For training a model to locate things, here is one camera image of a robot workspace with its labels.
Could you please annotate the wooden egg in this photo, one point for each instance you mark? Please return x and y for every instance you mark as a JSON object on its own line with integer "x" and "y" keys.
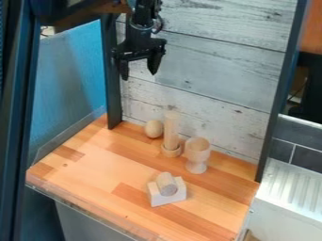
{"x": 153, "y": 129}

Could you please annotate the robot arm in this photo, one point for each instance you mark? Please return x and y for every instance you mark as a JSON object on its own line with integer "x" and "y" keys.
{"x": 144, "y": 9}

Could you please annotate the toy sink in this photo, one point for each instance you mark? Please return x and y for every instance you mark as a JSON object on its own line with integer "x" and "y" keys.
{"x": 289, "y": 200}

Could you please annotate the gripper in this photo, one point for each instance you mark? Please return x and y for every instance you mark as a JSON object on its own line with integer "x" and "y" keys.
{"x": 138, "y": 42}

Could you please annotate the wooden cradle block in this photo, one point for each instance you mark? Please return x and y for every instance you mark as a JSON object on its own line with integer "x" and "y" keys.
{"x": 166, "y": 194}

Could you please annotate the short wooden cylinder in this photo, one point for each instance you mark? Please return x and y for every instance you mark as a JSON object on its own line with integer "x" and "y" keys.
{"x": 166, "y": 184}

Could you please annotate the wooden egg cup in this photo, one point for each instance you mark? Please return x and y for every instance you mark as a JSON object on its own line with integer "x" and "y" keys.
{"x": 197, "y": 154}

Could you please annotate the tall wooden cylinder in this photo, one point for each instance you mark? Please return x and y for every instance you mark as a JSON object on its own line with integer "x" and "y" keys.
{"x": 171, "y": 131}

